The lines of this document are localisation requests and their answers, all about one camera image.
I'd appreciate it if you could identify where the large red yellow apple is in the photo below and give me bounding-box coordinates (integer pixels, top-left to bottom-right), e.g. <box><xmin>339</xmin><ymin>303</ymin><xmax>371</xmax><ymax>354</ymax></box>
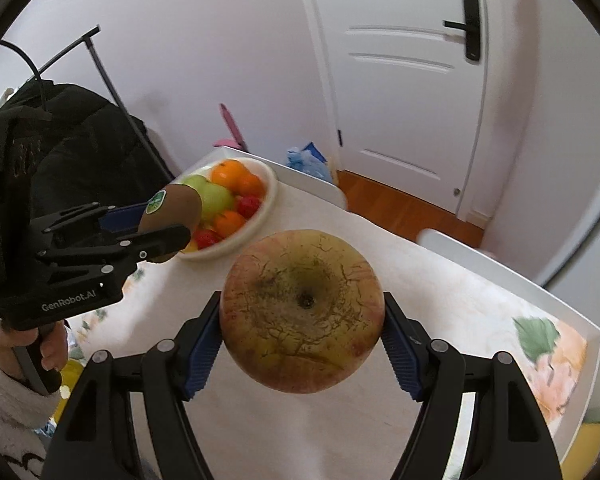
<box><xmin>219</xmin><ymin>229</ymin><xmax>385</xmax><ymax>395</ymax></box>

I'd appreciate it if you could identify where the black door handle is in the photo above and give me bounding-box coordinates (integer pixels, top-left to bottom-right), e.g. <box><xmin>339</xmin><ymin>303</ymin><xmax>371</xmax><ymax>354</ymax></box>
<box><xmin>443</xmin><ymin>0</ymin><xmax>481</xmax><ymax>63</ymax></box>

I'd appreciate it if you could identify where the red cherry tomato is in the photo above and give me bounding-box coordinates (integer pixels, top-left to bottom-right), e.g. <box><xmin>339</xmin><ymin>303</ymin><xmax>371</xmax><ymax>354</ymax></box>
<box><xmin>236</xmin><ymin>195</ymin><xmax>262</xmax><ymax>219</ymax></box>
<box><xmin>194</xmin><ymin>228</ymin><xmax>223</xmax><ymax>249</ymax></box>

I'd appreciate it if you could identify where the black cable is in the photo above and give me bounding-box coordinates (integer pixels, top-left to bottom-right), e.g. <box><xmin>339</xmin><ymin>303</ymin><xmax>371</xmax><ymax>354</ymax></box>
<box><xmin>0</xmin><ymin>40</ymin><xmax>48</xmax><ymax>111</ymax></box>

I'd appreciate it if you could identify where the green apple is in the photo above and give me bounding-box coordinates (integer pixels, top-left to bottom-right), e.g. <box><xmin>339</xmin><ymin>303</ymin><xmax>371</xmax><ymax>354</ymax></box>
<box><xmin>199</xmin><ymin>182</ymin><xmax>236</xmax><ymax>223</ymax></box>
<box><xmin>181</xmin><ymin>174</ymin><xmax>211</xmax><ymax>196</ymax></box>

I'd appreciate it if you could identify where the black jacket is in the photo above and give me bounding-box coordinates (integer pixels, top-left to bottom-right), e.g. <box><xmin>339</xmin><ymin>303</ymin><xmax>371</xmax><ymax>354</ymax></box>
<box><xmin>0</xmin><ymin>81</ymin><xmax>177</xmax><ymax>241</ymax></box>

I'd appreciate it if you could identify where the large orange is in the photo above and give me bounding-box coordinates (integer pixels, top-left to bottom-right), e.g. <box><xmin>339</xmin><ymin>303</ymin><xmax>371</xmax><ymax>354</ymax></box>
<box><xmin>210</xmin><ymin>159</ymin><xmax>246</xmax><ymax>192</ymax></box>

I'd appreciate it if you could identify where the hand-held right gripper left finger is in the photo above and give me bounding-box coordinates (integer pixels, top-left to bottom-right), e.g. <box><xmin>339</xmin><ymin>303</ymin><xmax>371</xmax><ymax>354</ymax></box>
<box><xmin>41</xmin><ymin>291</ymin><xmax>224</xmax><ymax>480</ymax></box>

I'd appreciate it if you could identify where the blue plastic bag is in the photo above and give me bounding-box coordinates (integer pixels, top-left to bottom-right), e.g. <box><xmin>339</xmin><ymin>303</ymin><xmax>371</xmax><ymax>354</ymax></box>
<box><xmin>286</xmin><ymin>141</ymin><xmax>333</xmax><ymax>183</ymax></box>

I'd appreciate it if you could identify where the white panel door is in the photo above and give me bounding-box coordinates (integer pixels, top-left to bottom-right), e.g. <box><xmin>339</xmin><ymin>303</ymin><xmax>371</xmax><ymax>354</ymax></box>
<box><xmin>292</xmin><ymin>0</ymin><xmax>496</xmax><ymax>221</ymax></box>

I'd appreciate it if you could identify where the brown kiwi with green sticker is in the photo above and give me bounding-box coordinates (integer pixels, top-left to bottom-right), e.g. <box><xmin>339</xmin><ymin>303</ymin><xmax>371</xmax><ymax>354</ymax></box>
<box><xmin>137</xmin><ymin>184</ymin><xmax>203</xmax><ymax>263</ymax></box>

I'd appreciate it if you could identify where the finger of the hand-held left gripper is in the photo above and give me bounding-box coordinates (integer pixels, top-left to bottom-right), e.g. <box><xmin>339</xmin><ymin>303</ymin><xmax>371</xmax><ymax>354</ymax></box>
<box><xmin>41</xmin><ymin>201</ymin><xmax>150</xmax><ymax>250</ymax></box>
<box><xmin>35</xmin><ymin>225</ymin><xmax>192</xmax><ymax>275</ymax></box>

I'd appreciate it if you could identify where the pink plastic object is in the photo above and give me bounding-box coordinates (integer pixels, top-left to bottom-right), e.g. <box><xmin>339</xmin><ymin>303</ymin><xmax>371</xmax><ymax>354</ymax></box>
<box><xmin>214</xmin><ymin>103</ymin><xmax>249</xmax><ymax>153</ymax></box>

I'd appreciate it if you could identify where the person's left forearm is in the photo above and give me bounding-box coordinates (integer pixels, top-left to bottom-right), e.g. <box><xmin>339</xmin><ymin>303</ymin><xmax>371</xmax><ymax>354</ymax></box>
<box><xmin>0</xmin><ymin>340</ymin><xmax>63</xmax><ymax>461</ymax></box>

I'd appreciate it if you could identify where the person's left hand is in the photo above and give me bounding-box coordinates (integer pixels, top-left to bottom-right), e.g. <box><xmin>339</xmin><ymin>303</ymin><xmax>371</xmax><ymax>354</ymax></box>
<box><xmin>0</xmin><ymin>321</ymin><xmax>72</xmax><ymax>386</ymax></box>

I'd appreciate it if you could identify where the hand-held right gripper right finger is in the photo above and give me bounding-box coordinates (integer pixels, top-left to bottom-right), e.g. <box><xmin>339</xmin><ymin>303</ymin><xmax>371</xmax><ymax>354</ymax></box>
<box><xmin>380</xmin><ymin>292</ymin><xmax>563</xmax><ymax>480</ymax></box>

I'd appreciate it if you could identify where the small tangerine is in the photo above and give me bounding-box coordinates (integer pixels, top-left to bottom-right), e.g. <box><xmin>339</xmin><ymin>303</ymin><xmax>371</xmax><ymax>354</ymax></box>
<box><xmin>214</xmin><ymin>211</ymin><xmax>247</xmax><ymax>239</ymax></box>
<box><xmin>237</xmin><ymin>174</ymin><xmax>267</xmax><ymax>200</ymax></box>

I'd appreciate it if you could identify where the cream oval bowl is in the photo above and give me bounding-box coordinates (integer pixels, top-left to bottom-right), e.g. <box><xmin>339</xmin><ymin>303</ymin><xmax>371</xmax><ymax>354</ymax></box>
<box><xmin>172</xmin><ymin>156</ymin><xmax>279</xmax><ymax>261</ymax></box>

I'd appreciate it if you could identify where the black clothes rack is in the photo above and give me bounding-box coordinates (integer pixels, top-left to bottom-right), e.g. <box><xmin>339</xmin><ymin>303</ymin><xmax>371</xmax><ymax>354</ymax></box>
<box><xmin>35</xmin><ymin>25</ymin><xmax>176</xmax><ymax>181</ymax></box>

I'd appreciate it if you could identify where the yellow object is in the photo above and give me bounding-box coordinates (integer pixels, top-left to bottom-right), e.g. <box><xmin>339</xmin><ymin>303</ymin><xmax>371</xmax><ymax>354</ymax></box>
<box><xmin>55</xmin><ymin>360</ymin><xmax>83</xmax><ymax>423</ymax></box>

